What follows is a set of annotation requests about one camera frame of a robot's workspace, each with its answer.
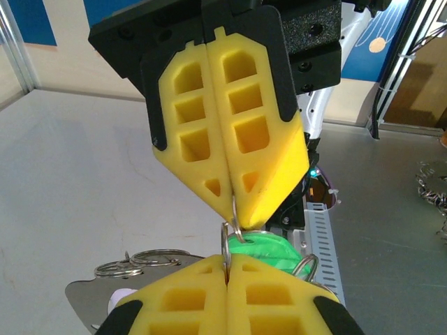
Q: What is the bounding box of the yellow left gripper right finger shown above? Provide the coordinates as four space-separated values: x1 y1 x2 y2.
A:
226 253 367 335

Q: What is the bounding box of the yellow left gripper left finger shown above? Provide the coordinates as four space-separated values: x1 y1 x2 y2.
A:
93 253 228 335

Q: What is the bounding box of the silver split keyring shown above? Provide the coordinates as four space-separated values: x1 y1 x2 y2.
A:
129 248 192 268
221 194 246 276
292 253 319 284
93 258 145 279

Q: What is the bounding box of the green plastic key tag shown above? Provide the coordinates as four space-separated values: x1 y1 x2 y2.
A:
226 230 303 280

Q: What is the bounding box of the pale plastic key tag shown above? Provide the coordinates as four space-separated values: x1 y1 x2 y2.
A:
107 288 140 313

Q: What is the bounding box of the silver metal plate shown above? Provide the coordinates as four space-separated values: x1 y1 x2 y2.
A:
64 253 224 335

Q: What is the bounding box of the black controller box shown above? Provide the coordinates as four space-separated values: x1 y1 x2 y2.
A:
303 167 336 210

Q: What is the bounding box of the brown cardboard box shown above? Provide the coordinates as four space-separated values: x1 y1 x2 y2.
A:
383 34 447 131

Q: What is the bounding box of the pile of metal keyrings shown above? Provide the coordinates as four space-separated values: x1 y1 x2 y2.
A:
415 161 447 242

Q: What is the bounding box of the blue floral wall poster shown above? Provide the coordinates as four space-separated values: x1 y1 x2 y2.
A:
6 0 57 47
340 0 410 84
85 0 140 29

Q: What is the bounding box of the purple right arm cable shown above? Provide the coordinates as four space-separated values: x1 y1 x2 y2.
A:
314 169 340 212

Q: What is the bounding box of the black cable bundle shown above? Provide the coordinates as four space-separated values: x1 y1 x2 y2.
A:
369 24 447 140

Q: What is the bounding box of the grey slotted cable duct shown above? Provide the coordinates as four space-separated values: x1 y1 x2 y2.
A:
302 201 346 308

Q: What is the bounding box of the aluminium frame post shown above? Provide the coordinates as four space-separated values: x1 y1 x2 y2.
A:
0 0 40 95

